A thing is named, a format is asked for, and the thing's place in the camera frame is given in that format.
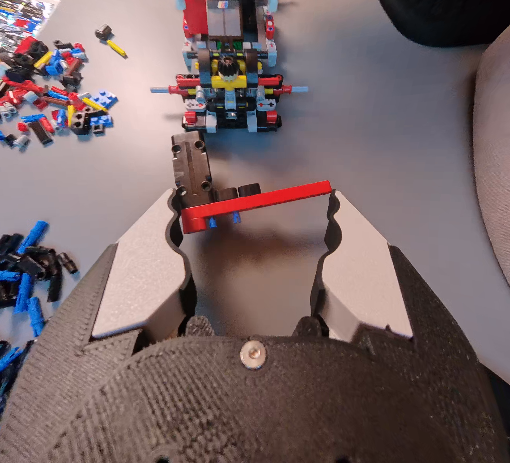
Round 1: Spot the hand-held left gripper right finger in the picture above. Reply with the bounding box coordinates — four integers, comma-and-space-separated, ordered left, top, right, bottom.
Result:
311, 189, 414, 343

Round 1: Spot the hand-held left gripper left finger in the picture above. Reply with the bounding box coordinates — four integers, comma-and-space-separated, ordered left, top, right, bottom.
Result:
91, 188, 198, 343

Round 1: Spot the red black lego beam assembly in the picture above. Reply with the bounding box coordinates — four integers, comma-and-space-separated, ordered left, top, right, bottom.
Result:
171, 130, 333, 235

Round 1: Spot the lego race car model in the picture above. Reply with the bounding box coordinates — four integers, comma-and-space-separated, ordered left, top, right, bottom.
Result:
150, 0, 310, 136

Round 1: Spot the pile of mixed lego pieces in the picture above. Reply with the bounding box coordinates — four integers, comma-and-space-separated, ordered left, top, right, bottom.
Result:
0, 34, 120, 150

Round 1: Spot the pile of black blue pins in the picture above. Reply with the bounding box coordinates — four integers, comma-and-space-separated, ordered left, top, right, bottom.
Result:
0, 220, 80, 405

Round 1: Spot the holographic sticker sheet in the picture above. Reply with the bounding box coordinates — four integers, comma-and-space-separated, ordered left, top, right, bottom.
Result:
0, 0, 62, 58

